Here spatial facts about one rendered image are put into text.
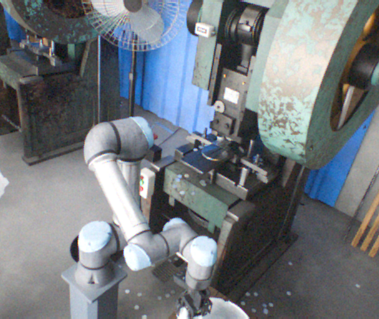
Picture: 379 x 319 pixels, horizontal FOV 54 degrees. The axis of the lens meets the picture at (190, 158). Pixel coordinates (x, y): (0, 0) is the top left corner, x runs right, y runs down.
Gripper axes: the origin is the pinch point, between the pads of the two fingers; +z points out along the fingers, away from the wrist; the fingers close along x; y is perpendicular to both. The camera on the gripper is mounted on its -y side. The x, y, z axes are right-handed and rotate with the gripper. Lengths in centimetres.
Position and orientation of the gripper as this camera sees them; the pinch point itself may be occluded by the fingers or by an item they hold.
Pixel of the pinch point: (185, 316)
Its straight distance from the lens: 134.4
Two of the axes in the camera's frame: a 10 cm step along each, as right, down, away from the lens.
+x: 8.5, -1.7, 5.0
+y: 5.1, 5.1, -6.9
